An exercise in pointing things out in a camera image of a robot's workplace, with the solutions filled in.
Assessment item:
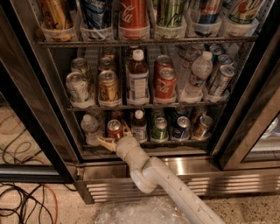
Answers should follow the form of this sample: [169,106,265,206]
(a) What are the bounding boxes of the gold brown can bottom shelf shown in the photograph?
[192,115,213,140]

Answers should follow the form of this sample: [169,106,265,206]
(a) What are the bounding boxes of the green soda can bottom shelf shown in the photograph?
[151,117,168,143]

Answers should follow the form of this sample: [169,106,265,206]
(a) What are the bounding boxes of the silver can shelf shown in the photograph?
[66,72,94,109]
[71,58,90,80]

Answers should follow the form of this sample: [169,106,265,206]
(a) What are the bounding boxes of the black and orange floor cables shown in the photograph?
[0,182,77,224]

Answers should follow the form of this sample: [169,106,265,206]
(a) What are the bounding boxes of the silver can middle shelf rear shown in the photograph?
[71,58,90,80]

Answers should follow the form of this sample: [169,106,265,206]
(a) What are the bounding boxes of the brown tea bottle middle shelf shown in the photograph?
[126,49,150,105]

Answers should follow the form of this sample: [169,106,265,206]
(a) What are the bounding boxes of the blue pepsi can bottom shelf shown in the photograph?
[171,116,190,140]

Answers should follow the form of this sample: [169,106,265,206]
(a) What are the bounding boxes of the clear water bottle shelf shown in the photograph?
[180,51,213,103]
[80,114,103,146]

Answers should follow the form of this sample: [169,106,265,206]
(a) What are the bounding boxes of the brown tea bottle shelf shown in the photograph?
[131,109,148,144]
[126,49,150,105]

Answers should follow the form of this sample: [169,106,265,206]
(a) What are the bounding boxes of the red coke can shelf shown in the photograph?
[107,119,123,141]
[120,0,147,39]

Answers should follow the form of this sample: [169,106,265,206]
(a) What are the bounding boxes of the clear water bottle bottom shelf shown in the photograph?
[80,114,103,146]

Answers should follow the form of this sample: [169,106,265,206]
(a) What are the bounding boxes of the red coke can top shelf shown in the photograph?
[120,0,147,39]

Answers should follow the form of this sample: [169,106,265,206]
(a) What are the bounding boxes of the gold can middle shelf front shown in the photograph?
[98,70,121,107]

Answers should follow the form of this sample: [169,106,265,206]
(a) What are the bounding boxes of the silver can middle shelf front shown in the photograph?
[66,72,94,109]

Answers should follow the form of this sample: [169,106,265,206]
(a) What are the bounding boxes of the red coke can bottom shelf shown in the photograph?
[107,119,123,141]

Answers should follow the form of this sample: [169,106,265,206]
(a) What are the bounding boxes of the brown tea bottle bottom shelf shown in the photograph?
[131,109,148,144]

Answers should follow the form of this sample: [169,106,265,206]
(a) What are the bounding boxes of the red can bottom shelf rear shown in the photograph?
[110,110,124,121]

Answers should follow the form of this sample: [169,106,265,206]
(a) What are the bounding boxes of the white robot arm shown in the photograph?
[98,122,226,224]

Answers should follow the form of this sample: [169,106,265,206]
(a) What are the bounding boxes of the red coke can middle front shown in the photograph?
[155,67,177,104]

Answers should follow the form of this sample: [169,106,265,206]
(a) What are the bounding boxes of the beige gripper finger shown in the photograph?
[97,137,116,151]
[121,120,133,137]

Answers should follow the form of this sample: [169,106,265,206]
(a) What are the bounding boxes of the red bull can top shelf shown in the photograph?
[191,0,223,37]

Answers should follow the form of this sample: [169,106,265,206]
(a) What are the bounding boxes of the red coke can middle rear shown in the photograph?
[154,54,173,76]

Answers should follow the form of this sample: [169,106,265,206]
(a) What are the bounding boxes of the silver slim can middle front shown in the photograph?
[208,65,235,96]

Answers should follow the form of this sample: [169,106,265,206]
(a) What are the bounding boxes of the silver slim can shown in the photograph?
[208,54,234,86]
[208,65,235,96]

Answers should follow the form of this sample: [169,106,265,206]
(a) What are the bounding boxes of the blue can top shelf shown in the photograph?
[80,0,113,40]

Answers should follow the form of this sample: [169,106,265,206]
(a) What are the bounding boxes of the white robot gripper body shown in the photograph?
[115,136,144,164]

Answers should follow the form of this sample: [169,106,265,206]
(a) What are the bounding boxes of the stainless steel fridge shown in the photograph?
[0,0,279,203]

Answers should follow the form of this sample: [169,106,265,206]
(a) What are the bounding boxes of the white green can top shelf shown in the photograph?
[226,0,264,37]

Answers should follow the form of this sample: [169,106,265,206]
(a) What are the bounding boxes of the clear water bottle middle shelf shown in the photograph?
[180,51,213,103]

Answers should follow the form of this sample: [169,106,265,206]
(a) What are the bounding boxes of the yellow can top shelf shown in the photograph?
[38,0,74,42]

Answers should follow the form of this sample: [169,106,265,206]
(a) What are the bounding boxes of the clear plastic bag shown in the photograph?
[94,196,191,224]

